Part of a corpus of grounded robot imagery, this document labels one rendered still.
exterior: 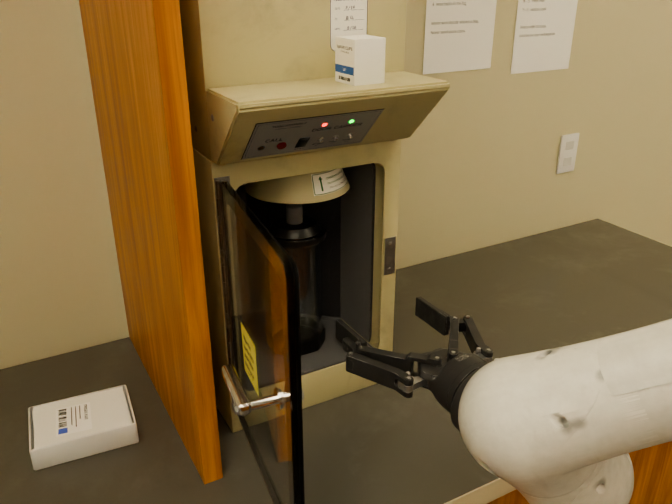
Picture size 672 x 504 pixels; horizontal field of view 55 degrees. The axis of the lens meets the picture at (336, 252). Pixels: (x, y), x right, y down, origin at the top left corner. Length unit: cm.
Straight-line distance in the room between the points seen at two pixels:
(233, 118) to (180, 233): 16
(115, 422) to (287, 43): 66
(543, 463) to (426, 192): 120
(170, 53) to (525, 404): 53
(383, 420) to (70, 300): 68
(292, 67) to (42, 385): 77
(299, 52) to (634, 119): 145
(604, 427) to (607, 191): 171
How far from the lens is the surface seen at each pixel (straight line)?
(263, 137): 86
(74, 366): 138
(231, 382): 79
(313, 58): 96
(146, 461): 112
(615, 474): 67
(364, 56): 90
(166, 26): 78
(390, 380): 80
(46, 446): 113
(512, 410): 55
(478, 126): 175
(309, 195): 102
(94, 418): 116
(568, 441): 56
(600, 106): 208
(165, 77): 79
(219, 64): 90
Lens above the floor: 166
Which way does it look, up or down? 24 degrees down
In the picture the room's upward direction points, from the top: straight up
